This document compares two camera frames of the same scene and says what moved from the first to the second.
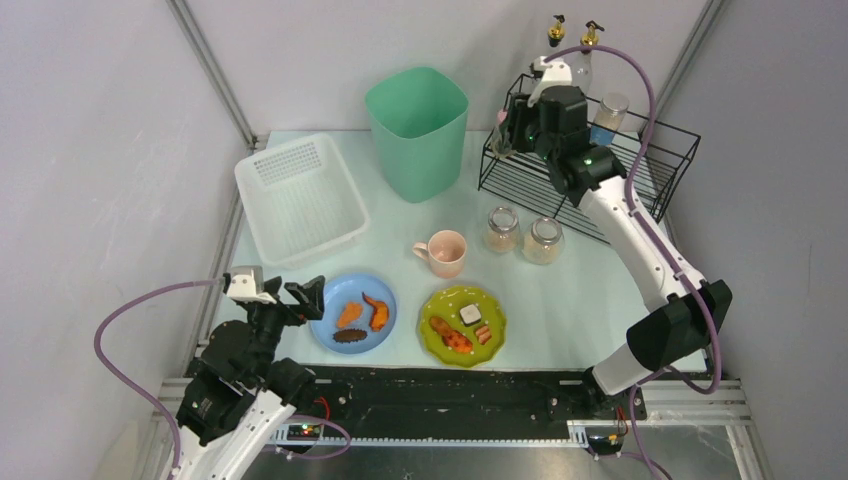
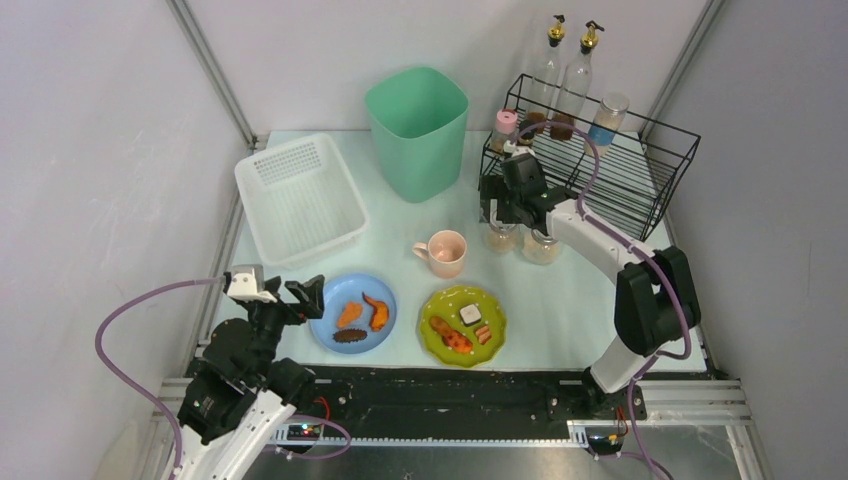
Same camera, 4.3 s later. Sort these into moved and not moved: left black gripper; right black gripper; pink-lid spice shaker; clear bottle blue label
Moved: right black gripper
Not moved: left black gripper; clear bottle blue label; pink-lid spice shaker
